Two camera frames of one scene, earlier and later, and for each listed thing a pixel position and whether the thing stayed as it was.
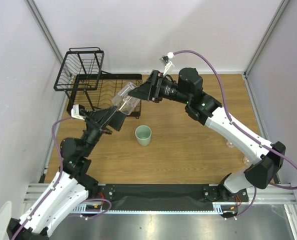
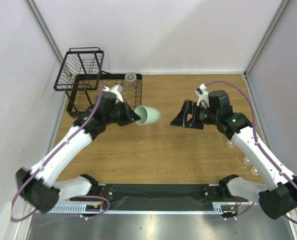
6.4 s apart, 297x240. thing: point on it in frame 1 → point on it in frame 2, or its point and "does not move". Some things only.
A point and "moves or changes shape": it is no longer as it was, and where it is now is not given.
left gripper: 99,118 → 130,116
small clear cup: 229,144 does not move
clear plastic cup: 126,103 moves or changes shape
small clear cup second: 246,160 does not move
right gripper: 156,85 → 191,115
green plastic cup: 143,134 → 148,115
